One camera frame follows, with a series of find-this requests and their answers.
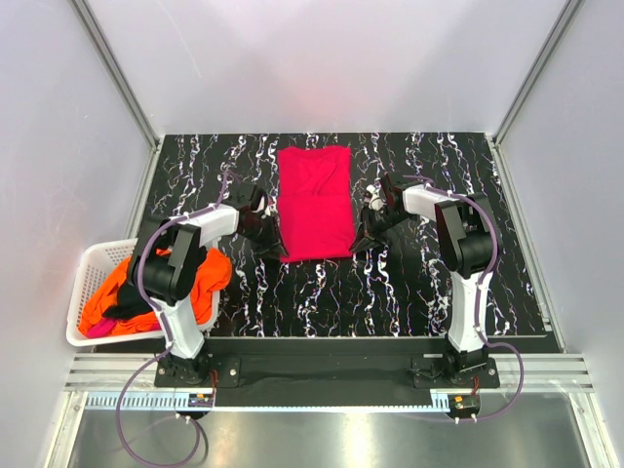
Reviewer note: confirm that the black t shirt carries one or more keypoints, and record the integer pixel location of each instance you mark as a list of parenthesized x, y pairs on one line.
[(130, 305)]

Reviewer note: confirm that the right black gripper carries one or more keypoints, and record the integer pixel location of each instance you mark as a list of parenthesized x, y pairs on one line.
[(368, 241)]

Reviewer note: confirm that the orange t shirt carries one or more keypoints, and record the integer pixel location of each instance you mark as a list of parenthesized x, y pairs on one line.
[(213, 275)]

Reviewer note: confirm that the aluminium frame post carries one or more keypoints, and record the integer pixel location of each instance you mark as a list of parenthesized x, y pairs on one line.
[(89, 21), (554, 39)]

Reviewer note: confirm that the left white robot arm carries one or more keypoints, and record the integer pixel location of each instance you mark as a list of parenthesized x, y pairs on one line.
[(168, 253)]

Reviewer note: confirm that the right aluminium frame post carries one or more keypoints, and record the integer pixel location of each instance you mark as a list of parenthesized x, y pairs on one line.
[(554, 39)]

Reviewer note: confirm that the aluminium rail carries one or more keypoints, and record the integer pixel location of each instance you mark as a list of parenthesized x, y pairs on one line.
[(128, 381)]

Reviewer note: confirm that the left aluminium frame post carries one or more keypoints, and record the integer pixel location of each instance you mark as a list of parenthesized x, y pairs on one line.
[(89, 21)]

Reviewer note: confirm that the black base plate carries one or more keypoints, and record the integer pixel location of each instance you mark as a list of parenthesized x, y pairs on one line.
[(287, 373)]

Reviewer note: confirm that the white plastic laundry basket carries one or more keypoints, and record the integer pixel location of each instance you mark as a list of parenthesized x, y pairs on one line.
[(97, 262)]

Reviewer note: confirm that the magenta t shirt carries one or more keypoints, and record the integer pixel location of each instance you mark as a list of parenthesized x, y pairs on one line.
[(314, 203)]

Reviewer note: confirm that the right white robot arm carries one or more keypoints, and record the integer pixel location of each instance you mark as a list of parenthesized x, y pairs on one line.
[(469, 244)]

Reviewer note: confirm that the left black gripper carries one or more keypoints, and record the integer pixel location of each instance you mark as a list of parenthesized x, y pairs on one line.
[(272, 241)]

